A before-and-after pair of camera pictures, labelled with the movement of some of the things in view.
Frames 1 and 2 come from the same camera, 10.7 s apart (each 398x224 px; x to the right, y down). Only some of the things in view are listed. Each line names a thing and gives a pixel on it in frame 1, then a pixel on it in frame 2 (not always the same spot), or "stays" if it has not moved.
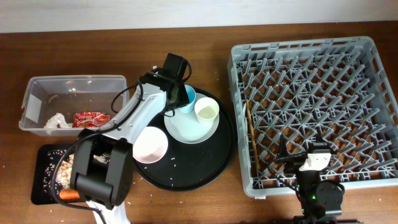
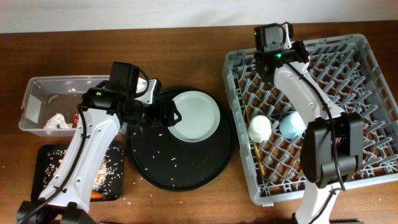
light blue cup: (191, 93) to (292, 126)
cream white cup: (206, 109) to (260, 129)
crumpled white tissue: (58, 119) stays
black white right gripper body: (293, 162) to (296, 46)
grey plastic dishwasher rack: (336, 93) stays
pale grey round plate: (186, 127) stays
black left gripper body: (182, 99) to (148, 115)
